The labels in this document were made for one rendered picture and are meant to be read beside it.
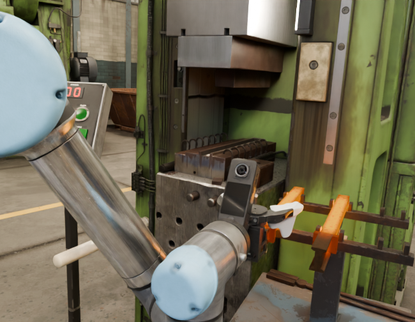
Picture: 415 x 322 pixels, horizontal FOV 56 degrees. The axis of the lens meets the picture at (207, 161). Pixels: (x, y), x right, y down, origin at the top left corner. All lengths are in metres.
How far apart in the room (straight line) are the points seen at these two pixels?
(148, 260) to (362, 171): 0.81
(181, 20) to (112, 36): 9.29
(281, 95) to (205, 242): 1.21
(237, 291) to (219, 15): 0.85
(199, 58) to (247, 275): 0.69
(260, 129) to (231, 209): 1.11
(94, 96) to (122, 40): 9.29
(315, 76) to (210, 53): 0.33
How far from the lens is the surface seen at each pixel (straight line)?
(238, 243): 0.55
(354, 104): 1.23
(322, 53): 1.23
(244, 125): 1.73
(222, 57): 1.23
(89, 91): 1.51
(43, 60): 0.35
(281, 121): 1.66
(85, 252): 1.46
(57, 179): 0.53
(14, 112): 0.35
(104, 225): 0.55
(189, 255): 0.47
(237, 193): 0.62
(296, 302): 1.10
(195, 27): 1.29
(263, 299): 1.09
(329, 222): 0.88
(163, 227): 1.37
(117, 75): 10.65
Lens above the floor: 1.25
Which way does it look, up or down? 13 degrees down
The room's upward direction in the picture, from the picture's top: 3 degrees clockwise
